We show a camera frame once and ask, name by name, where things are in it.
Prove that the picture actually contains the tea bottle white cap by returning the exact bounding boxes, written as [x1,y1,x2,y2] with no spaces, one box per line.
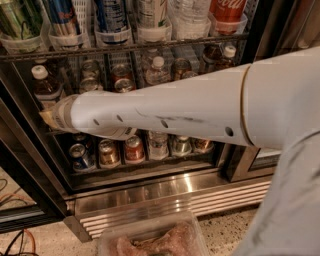
[214,45,236,71]
[31,65,65,109]

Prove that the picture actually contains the orange black cables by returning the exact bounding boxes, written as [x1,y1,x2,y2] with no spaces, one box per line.
[0,228,39,256]

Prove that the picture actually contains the silver green can bottom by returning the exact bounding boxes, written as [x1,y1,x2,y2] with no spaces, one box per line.
[172,136,191,156]

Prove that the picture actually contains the red cola can front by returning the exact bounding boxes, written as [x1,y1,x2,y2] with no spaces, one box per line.
[114,78,135,93]

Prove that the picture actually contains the fridge sliding door frame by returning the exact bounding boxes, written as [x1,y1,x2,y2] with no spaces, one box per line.
[220,0,320,182]

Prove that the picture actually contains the clear water bottle top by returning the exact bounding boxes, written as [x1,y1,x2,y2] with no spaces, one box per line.
[168,0,211,40]

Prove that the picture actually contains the red can bottom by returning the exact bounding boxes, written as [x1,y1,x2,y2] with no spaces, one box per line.
[124,135,145,161]

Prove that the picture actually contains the red bull can top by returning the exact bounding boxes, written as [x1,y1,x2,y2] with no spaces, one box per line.
[47,0,80,37]

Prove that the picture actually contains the clear plastic food container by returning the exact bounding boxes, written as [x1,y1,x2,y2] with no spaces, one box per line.
[98,211,209,256]

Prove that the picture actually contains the gold can behind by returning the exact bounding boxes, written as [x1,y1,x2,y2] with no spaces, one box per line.
[171,58,191,81]

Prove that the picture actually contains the tea bottle behind right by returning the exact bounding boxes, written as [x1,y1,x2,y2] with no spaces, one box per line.
[199,44,222,74]

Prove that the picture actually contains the blue pepsi can bottom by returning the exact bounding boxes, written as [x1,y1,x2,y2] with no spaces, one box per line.
[69,143,95,172]

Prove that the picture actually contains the stainless fridge bottom grille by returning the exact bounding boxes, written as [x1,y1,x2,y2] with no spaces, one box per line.
[64,170,272,242]

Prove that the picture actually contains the gold can bottom right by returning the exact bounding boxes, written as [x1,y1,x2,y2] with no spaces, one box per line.
[194,139,214,153]

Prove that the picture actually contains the green can top shelf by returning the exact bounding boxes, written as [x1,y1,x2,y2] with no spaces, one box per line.
[0,0,43,40]

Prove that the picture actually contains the blue white can top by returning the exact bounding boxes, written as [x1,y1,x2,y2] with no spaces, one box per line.
[94,0,128,33]

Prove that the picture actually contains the red cola can behind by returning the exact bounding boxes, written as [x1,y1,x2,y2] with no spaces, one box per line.
[111,64,132,83]

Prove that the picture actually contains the gold can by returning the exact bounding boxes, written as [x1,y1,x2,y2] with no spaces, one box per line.
[171,58,191,81]
[98,139,120,166]
[182,71,198,79]
[194,139,214,153]

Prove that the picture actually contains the gold can front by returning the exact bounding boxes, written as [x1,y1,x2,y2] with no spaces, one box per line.
[182,71,198,79]

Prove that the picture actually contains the silver can behind green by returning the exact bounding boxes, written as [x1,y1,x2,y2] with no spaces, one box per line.
[79,60,103,93]

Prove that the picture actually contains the clear water bottle middle shelf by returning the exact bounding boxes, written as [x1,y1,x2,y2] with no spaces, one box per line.
[144,56,171,85]

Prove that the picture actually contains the white green can top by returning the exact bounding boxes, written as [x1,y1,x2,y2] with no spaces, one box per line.
[138,0,167,28]

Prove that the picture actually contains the small water bottle bottom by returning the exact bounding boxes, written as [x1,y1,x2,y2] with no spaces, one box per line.
[148,131,169,160]

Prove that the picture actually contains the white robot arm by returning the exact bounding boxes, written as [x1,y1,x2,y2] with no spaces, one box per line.
[41,47,320,256]

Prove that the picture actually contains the gold can bottom left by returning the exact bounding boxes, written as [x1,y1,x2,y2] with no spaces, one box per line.
[98,139,120,166]

